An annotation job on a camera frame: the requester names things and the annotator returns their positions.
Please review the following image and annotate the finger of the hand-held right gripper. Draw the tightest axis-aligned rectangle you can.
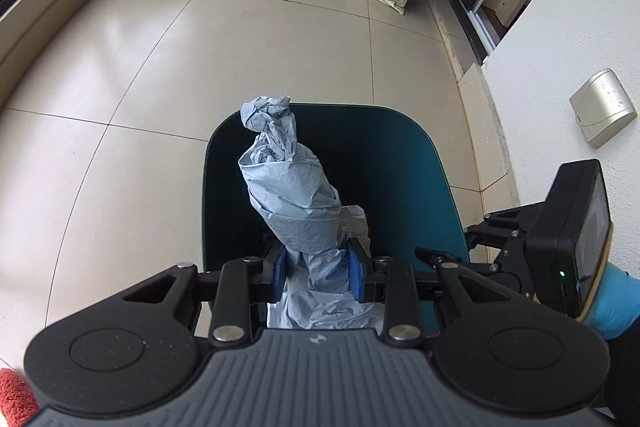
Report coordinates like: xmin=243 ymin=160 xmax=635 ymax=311
xmin=465 ymin=206 xmax=543 ymax=253
xmin=415 ymin=248 xmax=501 ymax=278

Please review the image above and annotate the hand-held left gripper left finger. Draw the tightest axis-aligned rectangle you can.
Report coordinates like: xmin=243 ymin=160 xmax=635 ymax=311
xmin=122 ymin=239 xmax=288 ymax=349

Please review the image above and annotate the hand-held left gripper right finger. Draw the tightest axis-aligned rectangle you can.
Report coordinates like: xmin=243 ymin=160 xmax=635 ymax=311
xmin=347 ymin=238 xmax=501 ymax=349

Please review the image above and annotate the blue paper towel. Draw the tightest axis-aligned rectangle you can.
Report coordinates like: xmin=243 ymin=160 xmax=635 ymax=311
xmin=239 ymin=94 xmax=388 ymax=333

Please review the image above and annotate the teal plastic waste bin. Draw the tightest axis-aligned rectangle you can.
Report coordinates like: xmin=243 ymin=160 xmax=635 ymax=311
xmin=200 ymin=103 xmax=471 ymax=343

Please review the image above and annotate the person's right hand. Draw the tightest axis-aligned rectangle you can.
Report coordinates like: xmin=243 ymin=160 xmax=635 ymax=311
xmin=582 ymin=264 xmax=640 ymax=340

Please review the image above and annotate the red fluffy rug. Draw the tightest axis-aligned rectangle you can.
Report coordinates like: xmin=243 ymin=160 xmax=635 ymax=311
xmin=0 ymin=367 xmax=39 ymax=427

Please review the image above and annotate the silver wall socket cover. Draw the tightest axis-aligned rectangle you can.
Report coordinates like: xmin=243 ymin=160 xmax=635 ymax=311
xmin=569 ymin=68 xmax=638 ymax=148

